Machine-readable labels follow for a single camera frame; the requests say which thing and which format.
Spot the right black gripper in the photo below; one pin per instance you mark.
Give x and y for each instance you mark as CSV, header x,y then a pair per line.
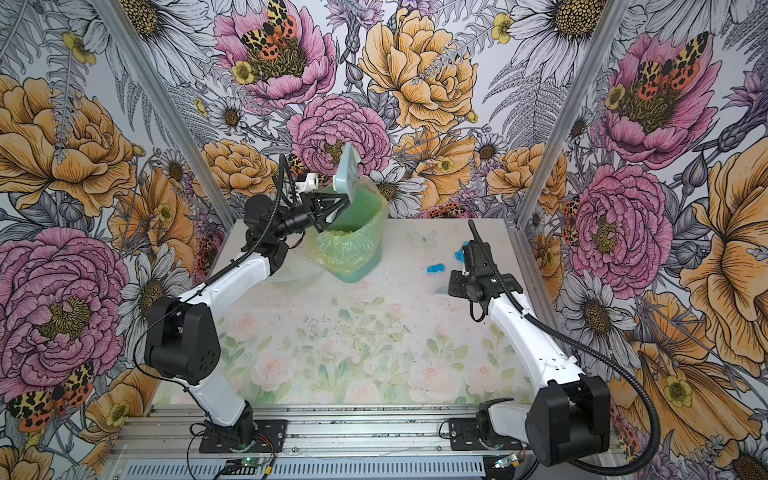
x,y
456,276

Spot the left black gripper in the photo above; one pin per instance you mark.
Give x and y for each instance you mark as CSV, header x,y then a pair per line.
x,y
324,209

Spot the grey-blue dustpan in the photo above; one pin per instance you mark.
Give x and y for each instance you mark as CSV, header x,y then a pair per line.
x,y
347,174

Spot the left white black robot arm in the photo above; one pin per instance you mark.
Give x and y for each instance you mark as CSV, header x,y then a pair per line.
x,y
182,343

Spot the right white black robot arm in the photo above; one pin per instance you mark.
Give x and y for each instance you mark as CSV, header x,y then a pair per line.
x,y
569,417

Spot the dark blue paper scrap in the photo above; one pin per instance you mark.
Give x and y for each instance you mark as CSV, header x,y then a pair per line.
x,y
459,254

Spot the yellow plastic bin liner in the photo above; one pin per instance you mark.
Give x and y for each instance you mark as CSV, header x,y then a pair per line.
x,y
354,240

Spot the small blue paper scrap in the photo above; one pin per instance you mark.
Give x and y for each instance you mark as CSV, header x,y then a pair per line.
x,y
436,268

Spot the green trash bin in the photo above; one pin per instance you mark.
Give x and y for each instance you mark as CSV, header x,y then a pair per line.
x,y
354,240

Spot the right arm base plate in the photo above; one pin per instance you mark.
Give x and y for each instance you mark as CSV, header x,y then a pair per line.
x,y
464,434

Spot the aluminium front rail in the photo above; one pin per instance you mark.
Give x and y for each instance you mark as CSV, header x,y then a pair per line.
x,y
311,430

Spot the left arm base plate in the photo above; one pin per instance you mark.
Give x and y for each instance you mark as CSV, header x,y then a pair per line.
x,y
256,436

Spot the left aluminium corner post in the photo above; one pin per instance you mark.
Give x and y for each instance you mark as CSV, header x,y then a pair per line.
x,y
142,68

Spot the aluminium corner post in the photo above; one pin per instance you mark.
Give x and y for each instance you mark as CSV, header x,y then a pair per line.
x,y
606,31
142,68

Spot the right aluminium corner post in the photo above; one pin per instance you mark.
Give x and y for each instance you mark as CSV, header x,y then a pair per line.
x,y
606,31

